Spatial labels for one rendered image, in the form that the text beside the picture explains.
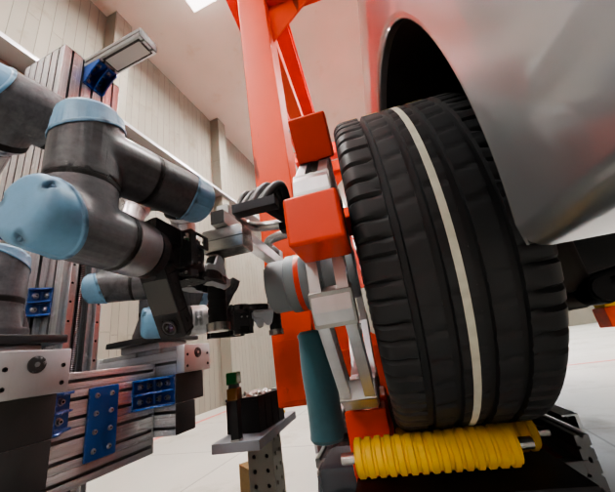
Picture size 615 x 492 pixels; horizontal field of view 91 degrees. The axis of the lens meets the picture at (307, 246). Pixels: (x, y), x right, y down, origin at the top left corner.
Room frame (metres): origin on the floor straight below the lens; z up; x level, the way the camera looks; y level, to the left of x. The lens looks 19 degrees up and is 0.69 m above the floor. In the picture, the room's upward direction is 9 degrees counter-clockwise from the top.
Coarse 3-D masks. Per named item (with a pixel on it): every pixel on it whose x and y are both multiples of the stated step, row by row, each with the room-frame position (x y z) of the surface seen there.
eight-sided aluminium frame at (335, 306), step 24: (312, 168) 0.59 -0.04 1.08; (312, 264) 0.45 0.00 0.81; (336, 264) 0.44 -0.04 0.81; (312, 288) 0.45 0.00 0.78; (336, 288) 0.44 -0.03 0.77; (360, 288) 0.94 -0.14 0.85; (312, 312) 0.45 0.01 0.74; (336, 312) 0.44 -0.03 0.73; (360, 312) 0.93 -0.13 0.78; (336, 336) 0.52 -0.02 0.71; (360, 336) 0.48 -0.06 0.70; (336, 360) 0.51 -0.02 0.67; (360, 360) 0.51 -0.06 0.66; (336, 384) 0.55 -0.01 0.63; (360, 384) 0.58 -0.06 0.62; (360, 408) 0.60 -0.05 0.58
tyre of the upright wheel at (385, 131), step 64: (384, 128) 0.39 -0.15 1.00; (448, 128) 0.36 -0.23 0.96; (384, 192) 0.37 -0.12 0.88; (448, 192) 0.35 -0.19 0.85; (384, 256) 0.38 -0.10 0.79; (448, 256) 0.36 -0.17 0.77; (512, 256) 0.36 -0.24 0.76; (384, 320) 0.40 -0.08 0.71; (448, 320) 0.40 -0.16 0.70; (512, 320) 0.39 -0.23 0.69; (448, 384) 0.45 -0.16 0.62; (512, 384) 0.45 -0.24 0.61
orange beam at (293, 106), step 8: (280, 56) 1.53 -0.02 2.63; (280, 64) 1.58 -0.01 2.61; (288, 80) 1.72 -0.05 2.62; (288, 88) 1.79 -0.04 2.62; (288, 96) 1.87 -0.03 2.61; (296, 96) 1.97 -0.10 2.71; (288, 104) 1.95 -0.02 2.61; (296, 104) 1.97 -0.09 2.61; (288, 112) 2.04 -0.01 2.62; (296, 112) 2.05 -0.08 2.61
